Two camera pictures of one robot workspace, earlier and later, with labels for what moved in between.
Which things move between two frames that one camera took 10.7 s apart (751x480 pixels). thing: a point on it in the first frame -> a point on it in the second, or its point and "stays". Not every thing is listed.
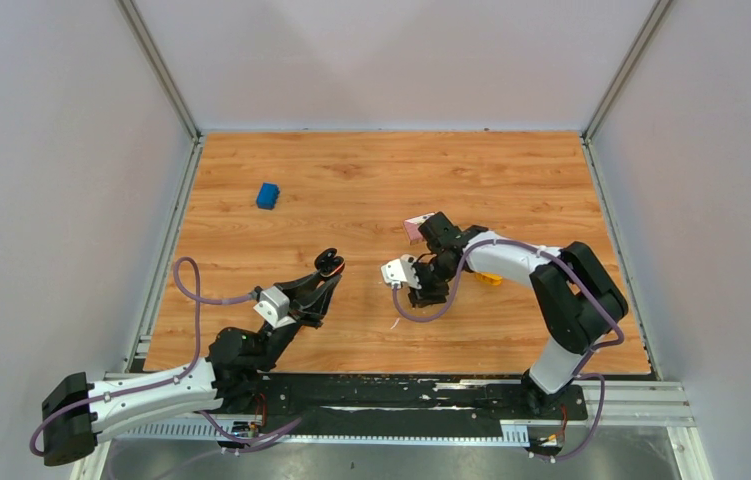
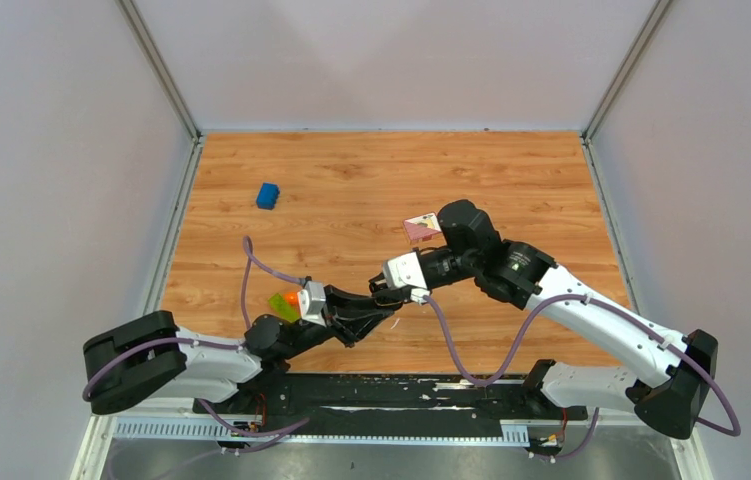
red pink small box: x=412 y=227 stays
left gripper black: x=308 y=301 -> x=351 y=316
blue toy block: x=268 y=196 stays
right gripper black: x=426 y=295 -> x=399 y=294
